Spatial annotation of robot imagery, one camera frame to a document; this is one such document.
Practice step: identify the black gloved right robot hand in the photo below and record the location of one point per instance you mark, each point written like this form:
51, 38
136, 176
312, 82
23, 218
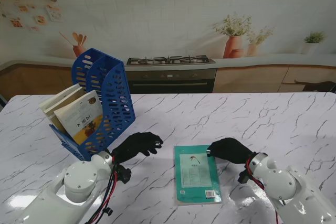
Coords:
231, 150

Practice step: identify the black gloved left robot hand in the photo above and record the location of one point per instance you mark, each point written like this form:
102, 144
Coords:
139, 148

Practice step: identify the teal cover book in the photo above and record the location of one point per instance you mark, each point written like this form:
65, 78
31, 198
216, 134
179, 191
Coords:
197, 176

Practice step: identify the yellow and white cover book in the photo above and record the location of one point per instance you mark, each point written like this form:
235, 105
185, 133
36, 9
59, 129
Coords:
81, 116

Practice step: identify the tan kraft cover book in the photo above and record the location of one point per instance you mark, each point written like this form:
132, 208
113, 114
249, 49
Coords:
52, 115

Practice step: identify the white and blue cover book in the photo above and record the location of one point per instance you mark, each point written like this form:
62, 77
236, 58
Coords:
57, 98

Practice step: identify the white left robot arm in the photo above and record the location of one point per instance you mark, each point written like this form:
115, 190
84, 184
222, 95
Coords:
65, 192

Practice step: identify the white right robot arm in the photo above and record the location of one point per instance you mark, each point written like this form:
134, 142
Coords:
288, 190

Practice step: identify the blue perforated plastic file rack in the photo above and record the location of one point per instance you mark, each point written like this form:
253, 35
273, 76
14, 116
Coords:
115, 103

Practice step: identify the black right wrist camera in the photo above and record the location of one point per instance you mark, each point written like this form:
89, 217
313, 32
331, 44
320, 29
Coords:
244, 177

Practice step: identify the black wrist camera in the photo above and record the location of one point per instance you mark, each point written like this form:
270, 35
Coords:
244, 177
123, 174

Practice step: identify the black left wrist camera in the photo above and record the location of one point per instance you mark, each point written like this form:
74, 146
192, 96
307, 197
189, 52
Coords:
123, 174

